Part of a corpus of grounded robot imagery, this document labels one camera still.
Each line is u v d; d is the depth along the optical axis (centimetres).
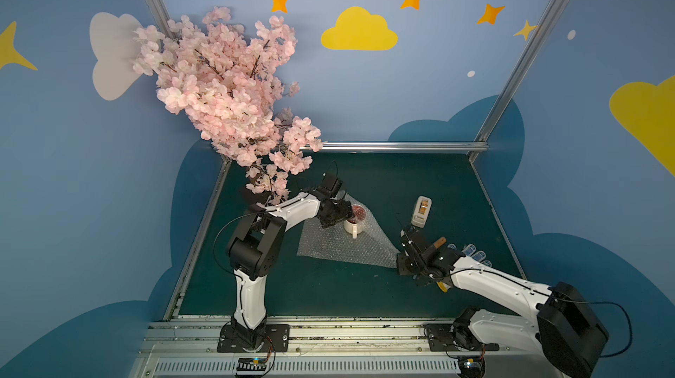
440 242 93
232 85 69
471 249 93
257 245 51
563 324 41
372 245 93
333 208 84
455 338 66
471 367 73
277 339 74
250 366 73
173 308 82
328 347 74
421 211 99
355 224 91
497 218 107
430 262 65
